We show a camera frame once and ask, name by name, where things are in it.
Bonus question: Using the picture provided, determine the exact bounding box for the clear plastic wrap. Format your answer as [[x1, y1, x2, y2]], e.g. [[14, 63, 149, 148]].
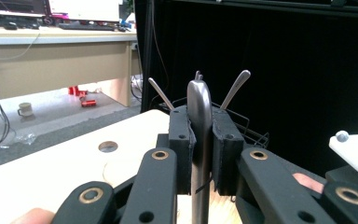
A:
[[13, 133, 37, 146]]

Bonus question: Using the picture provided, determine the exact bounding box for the bundle of cables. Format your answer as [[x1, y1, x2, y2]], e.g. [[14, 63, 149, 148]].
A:
[[130, 74, 144, 101]]

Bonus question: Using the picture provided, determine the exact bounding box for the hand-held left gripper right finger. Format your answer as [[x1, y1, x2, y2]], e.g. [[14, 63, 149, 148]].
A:
[[211, 107, 246, 197]]

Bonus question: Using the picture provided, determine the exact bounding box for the pink object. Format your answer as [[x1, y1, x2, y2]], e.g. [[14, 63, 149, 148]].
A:
[[49, 12, 70, 21]]

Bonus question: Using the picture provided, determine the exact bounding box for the dark monitor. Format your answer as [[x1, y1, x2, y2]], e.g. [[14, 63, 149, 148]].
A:
[[0, 0, 49, 17]]

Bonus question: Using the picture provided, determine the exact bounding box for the red object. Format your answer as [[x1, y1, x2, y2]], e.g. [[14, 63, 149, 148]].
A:
[[68, 86, 89, 98], [80, 99, 98, 108]]

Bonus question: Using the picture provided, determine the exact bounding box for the light grey cable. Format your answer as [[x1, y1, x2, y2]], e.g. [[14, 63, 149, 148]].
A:
[[0, 31, 42, 62]]

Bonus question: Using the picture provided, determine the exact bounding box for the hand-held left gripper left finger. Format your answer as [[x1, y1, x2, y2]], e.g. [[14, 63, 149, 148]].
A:
[[168, 105, 197, 195]]

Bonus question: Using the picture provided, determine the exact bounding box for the white monitor screen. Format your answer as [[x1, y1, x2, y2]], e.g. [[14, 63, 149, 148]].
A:
[[48, 0, 121, 22]]

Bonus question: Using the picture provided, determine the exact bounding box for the black curtain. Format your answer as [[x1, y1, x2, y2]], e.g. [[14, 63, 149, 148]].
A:
[[134, 0, 358, 176]]

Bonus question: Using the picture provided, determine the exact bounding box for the black wire cutlery basket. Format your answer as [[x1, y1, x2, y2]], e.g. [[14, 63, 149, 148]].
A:
[[158, 96, 269, 149]]

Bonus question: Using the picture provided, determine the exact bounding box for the silver table knife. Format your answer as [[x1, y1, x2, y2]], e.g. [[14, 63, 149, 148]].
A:
[[186, 79, 213, 224]]

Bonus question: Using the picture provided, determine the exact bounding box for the white mug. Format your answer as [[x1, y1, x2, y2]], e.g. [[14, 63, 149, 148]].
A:
[[17, 102, 35, 118]]

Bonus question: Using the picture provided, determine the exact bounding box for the beige wooden desk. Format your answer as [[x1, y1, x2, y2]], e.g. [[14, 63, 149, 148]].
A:
[[0, 26, 139, 108]]

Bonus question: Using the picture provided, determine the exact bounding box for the slim silver cutlery piece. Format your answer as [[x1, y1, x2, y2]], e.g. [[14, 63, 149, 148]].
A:
[[147, 77, 175, 112]]

